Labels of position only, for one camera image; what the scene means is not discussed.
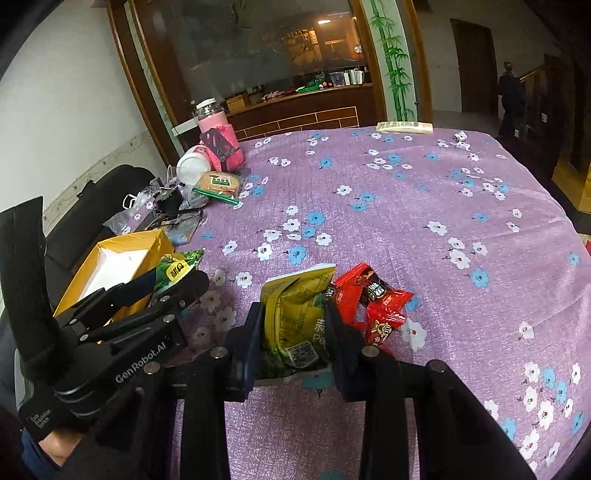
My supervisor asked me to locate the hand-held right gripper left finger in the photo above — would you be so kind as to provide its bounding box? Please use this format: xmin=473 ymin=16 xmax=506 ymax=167
xmin=60 ymin=302 xmax=266 ymax=480

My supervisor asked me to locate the yellow-green pea snack packet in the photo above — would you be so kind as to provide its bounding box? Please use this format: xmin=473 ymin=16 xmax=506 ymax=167
xmin=259 ymin=263 xmax=338 ymax=386

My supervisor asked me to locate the green snack packet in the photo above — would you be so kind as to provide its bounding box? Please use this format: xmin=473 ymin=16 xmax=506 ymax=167
xmin=154 ymin=248 xmax=206 ymax=296

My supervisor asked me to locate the dark blue clothing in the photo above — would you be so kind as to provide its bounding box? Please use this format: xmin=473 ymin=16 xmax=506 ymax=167
xmin=18 ymin=431 xmax=61 ymax=480

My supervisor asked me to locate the green label cracker packet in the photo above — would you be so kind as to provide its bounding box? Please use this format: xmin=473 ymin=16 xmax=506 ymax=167
xmin=191 ymin=171 xmax=243 ymax=206

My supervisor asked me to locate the white flat box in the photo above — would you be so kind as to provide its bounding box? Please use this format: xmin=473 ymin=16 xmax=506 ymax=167
xmin=171 ymin=117 xmax=201 ymax=136

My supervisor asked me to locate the bamboo painted panel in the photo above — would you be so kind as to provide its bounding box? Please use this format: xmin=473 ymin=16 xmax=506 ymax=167
xmin=369 ymin=0 xmax=416 ymax=123

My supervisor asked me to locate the pink sleeved bottle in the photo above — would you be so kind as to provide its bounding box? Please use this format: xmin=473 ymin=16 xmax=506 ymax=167
xmin=196 ymin=98 xmax=245 ymax=174

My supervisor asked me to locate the wooden glass cabinet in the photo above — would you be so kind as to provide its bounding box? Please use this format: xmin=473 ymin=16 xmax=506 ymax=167
xmin=108 ymin=0 xmax=419 ymax=155

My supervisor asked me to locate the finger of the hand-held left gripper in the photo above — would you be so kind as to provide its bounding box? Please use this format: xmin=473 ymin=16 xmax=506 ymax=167
xmin=95 ymin=270 xmax=211 ymax=344
xmin=55 ymin=269 xmax=160 ymax=330

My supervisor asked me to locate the patterned paper pack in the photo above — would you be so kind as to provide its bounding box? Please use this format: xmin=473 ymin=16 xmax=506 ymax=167
xmin=376 ymin=121 xmax=435 ymax=136

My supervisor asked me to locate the purple floral tablecloth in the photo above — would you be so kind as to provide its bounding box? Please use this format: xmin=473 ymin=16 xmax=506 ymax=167
xmin=115 ymin=124 xmax=591 ymax=480

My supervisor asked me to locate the small red cartoon candy packet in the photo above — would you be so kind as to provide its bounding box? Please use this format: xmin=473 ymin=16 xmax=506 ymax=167
xmin=362 ymin=291 xmax=416 ymax=356

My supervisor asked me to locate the person's left hand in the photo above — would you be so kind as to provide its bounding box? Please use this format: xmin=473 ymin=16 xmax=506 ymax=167
xmin=39 ymin=429 xmax=84 ymax=468

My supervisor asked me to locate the red black-label candy packet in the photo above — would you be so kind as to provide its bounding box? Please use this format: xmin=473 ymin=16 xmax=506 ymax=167
xmin=333 ymin=262 xmax=402 ymax=324

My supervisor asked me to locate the wooden door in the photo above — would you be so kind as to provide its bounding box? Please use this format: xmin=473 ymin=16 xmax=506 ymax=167
xmin=450 ymin=18 xmax=499 ymax=112

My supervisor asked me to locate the yellow cardboard box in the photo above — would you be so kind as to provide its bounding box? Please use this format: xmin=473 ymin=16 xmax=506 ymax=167
xmin=53 ymin=228 xmax=176 ymax=324

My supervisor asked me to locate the black leather sofa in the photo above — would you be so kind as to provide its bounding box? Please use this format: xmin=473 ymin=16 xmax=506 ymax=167
xmin=44 ymin=165 xmax=158 ymax=273

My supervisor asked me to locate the black box device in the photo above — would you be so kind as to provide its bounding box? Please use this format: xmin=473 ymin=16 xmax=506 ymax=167
xmin=154 ymin=187 xmax=185 ymax=214

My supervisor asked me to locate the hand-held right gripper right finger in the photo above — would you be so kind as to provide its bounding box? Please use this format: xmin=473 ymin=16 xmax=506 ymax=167
xmin=325 ymin=300 xmax=539 ymax=480

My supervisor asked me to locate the clear plastic bag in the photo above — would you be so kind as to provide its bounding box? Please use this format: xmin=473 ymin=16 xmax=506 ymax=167
xmin=104 ymin=185 xmax=204 ymax=245

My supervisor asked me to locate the white round container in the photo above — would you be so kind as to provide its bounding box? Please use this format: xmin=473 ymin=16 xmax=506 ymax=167
xmin=177 ymin=145 xmax=214 ymax=186

